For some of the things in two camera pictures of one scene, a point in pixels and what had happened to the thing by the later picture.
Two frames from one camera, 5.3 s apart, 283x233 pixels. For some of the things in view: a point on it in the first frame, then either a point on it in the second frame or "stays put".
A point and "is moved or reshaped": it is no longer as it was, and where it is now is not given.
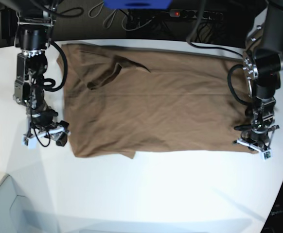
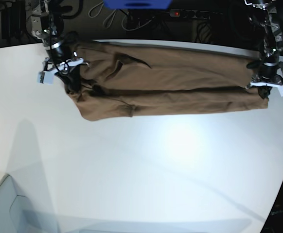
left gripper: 42,124 -> 60,54
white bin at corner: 8,211 stays put
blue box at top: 137,4 stays put
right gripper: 257,135 -> 268,74
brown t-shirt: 122,100 is moved or reshaped
